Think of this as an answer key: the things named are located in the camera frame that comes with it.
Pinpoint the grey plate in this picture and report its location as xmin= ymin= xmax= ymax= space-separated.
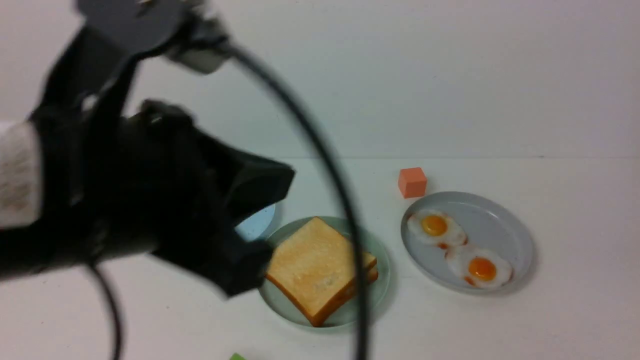
xmin=400 ymin=191 xmax=535 ymax=295

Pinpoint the fried egg back left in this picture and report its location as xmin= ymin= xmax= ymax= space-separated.
xmin=406 ymin=209 xmax=468 ymax=249

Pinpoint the orange cube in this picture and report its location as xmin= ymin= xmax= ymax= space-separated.
xmin=397 ymin=167 xmax=428 ymax=199

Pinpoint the fried egg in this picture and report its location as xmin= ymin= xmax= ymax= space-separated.
xmin=445 ymin=244 xmax=515 ymax=290
xmin=406 ymin=209 xmax=468 ymax=249

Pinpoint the light blue plate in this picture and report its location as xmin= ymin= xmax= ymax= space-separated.
xmin=235 ymin=204 xmax=277 ymax=242

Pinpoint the green block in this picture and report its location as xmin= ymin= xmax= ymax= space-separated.
xmin=229 ymin=353 xmax=246 ymax=360

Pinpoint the black camera cable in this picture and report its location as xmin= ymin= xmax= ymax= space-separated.
xmin=87 ymin=45 xmax=371 ymax=360

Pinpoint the mint green plate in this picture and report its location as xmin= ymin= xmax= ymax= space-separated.
xmin=258 ymin=217 xmax=393 ymax=332

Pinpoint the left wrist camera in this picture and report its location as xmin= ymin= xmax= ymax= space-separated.
xmin=75 ymin=0 xmax=229 ymax=75

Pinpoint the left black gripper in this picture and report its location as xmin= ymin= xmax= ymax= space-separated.
xmin=30 ymin=25 xmax=296 ymax=297

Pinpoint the fried egg front right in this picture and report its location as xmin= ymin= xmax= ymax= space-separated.
xmin=445 ymin=244 xmax=515 ymax=290

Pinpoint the toast slice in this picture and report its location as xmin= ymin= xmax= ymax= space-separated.
xmin=265 ymin=216 xmax=357 ymax=328
xmin=343 ymin=266 xmax=379 ymax=301

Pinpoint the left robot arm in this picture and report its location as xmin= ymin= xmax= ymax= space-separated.
xmin=1 ymin=25 xmax=295 ymax=296

